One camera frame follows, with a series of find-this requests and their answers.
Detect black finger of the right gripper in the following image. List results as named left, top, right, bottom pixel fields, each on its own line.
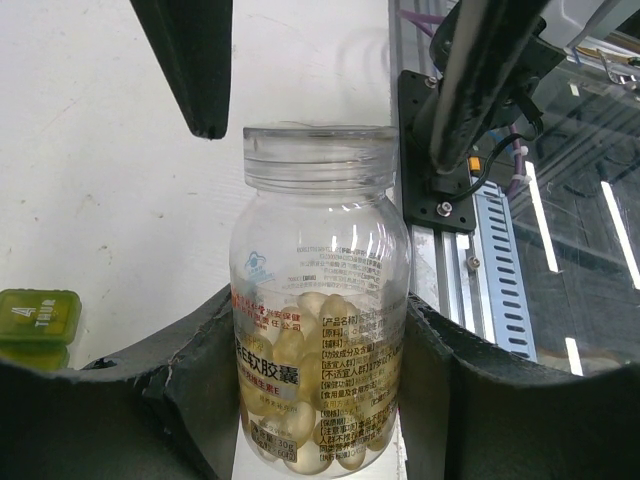
left=429, top=0, right=547, bottom=173
left=131, top=0, right=233, bottom=140

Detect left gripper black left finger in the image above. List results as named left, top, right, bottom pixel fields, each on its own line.
left=1, top=288, right=239, bottom=479

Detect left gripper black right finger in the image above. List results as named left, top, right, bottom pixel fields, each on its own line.
left=399, top=295, right=639, bottom=479

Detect weekly pill organizer strip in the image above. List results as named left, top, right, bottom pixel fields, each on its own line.
left=1, top=289, right=82, bottom=371

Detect clear jar orange pills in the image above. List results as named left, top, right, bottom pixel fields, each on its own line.
left=229, top=123, right=411, bottom=479

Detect white slotted cable duct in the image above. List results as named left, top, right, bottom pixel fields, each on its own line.
left=474, top=182, right=537, bottom=362

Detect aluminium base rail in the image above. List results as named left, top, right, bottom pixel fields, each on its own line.
left=389, top=1, right=495, bottom=341

